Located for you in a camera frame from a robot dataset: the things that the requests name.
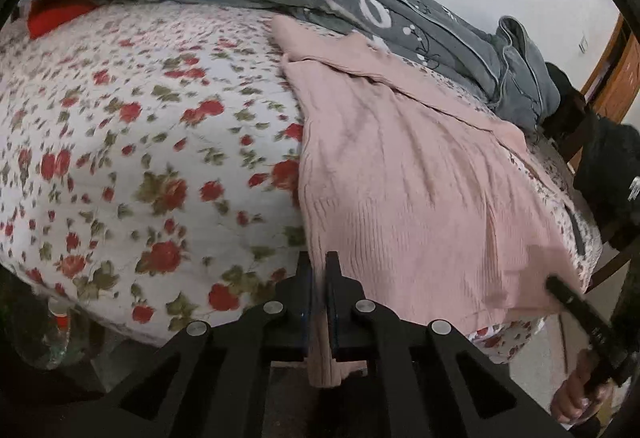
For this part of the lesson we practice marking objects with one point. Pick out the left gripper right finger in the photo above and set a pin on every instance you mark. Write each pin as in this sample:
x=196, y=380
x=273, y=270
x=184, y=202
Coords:
x=431, y=381

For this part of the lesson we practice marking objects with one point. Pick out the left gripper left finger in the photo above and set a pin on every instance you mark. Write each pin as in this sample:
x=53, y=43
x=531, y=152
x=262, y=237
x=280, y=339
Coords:
x=207, y=381

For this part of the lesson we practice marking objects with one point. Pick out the pink knit sweater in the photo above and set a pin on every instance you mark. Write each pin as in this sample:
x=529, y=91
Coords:
x=437, y=207

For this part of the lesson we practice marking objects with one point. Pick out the dark clothing on chair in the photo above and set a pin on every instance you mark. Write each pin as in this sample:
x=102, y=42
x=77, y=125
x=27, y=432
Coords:
x=569, y=125

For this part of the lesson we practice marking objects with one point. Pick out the person's right hand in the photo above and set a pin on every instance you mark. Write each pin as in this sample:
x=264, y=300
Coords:
x=570, y=405

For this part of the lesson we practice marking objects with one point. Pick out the wooden chair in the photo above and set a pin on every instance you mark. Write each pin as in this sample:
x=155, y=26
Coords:
x=612, y=258

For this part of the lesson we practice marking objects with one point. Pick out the black smartphone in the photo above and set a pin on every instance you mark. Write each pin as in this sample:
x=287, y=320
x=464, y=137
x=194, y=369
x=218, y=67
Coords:
x=579, y=242

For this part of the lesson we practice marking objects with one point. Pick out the red white cup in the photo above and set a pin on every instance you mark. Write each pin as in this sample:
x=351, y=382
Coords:
x=61, y=313

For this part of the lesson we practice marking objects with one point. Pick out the black puffer jacket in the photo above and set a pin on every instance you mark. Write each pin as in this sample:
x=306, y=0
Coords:
x=608, y=178

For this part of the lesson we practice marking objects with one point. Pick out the floral bed sheet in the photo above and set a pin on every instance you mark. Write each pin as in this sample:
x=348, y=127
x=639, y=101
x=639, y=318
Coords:
x=149, y=164

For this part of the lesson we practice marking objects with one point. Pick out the wooden door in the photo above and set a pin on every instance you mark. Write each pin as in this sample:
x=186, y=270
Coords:
x=612, y=86

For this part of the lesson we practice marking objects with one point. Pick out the red pillow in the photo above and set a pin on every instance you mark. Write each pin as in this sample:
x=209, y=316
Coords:
x=46, y=15

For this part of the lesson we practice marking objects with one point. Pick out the white wall switch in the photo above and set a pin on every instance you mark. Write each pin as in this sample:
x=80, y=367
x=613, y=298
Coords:
x=583, y=44

